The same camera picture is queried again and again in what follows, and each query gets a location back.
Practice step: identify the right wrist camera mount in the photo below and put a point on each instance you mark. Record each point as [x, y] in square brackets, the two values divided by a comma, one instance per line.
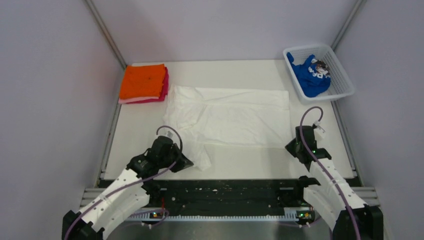
[319, 132]

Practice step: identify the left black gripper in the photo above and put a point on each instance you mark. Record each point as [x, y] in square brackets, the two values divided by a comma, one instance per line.
[182, 163]

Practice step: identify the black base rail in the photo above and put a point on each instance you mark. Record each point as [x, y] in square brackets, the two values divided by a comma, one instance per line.
[227, 198]

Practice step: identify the left corner metal post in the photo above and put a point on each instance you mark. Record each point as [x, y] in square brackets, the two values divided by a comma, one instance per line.
[105, 32]

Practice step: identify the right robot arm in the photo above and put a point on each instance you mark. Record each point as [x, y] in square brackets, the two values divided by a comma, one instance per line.
[348, 216]

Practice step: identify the white t-shirt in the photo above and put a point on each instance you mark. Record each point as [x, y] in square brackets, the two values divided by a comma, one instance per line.
[227, 117]

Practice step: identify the corner metal post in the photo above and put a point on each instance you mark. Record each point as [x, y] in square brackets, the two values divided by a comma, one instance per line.
[345, 26]
[105, 32]

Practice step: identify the folded pink t-shirt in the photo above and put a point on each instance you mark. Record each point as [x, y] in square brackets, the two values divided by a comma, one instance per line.
[141, 100]

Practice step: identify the blue t-shirt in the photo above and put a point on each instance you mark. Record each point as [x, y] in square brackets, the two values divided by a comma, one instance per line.
[313, 75]

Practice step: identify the right corner metal post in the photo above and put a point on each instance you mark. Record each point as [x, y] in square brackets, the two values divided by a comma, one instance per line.
[345, 26]

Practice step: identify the folded orange t-shirt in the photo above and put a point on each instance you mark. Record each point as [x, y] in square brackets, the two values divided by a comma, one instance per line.
[142, 81]

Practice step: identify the white plastic basket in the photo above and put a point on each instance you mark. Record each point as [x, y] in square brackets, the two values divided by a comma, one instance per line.
[340, 85]

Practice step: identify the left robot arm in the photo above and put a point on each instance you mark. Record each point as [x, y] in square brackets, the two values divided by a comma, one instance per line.
[129, 192]

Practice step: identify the white slotted cable duct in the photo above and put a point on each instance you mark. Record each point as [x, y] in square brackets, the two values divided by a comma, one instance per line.
[291, 215]

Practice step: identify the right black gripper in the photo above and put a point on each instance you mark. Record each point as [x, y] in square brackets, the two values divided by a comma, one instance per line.
[290, 146]

